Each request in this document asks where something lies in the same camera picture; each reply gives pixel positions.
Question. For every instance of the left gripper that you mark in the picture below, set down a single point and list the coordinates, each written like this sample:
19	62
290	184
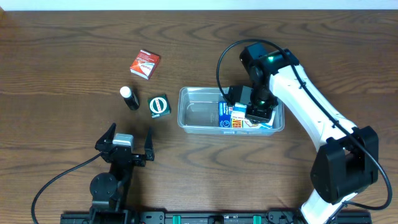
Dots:
125	155

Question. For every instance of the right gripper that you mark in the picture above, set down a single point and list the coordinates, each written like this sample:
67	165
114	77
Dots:
258	113

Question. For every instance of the white blue Panadol box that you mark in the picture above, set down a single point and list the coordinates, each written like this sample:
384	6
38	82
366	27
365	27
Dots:
239	119

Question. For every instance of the blue Kool Fever box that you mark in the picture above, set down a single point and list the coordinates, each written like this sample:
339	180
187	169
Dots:
224	114

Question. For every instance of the dark bottle white cap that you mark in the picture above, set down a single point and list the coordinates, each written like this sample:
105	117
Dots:
129	98

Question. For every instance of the red Panadol box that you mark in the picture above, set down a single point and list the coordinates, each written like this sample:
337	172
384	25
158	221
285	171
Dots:
145	64

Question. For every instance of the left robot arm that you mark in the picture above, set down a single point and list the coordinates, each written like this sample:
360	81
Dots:
110	189

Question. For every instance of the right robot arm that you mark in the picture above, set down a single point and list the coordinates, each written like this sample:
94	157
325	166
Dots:
347	160

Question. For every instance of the clear plastic container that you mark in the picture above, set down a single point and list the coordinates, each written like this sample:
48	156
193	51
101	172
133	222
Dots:
198	113

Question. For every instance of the green square box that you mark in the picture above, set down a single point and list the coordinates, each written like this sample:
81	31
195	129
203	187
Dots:
159	106

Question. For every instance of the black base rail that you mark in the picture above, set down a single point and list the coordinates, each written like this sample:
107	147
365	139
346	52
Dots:
199	217

